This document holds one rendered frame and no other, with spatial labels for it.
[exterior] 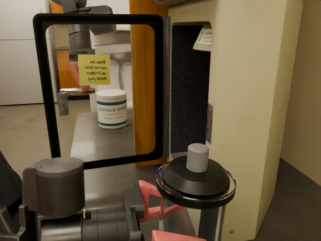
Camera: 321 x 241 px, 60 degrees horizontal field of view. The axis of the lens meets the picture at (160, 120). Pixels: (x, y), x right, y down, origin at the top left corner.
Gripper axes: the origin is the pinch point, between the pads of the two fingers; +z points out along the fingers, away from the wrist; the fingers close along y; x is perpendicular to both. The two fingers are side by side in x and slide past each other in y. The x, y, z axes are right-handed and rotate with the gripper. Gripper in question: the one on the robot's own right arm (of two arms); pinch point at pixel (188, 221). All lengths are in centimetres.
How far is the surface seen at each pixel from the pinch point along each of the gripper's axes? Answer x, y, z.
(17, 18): -26, 497, -140
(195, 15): -28.5, 21.8, 5.8
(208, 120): -11.2, 11.8, 6.5
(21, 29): -8, 497, -135
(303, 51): -21, 44, 49
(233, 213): 7.8, 10.0, 13.0
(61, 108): -6.2, 36.8, -21.2
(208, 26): -26.7, 23.1, 9.1
